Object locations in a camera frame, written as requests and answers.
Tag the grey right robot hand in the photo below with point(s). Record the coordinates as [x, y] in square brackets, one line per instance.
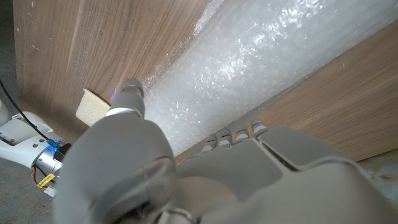
[49, 160]

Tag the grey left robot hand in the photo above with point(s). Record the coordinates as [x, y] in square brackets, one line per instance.
[248, 180]

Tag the bubble wrap roll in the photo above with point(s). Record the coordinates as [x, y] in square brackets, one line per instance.
[248, 68]

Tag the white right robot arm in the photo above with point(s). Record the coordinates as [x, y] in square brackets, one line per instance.
[18, 140]

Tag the pale yellow sponge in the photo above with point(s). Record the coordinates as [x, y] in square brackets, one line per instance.
[91, 109]

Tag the floral blue backdrop cloth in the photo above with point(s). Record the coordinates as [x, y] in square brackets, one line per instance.
[382, 174]

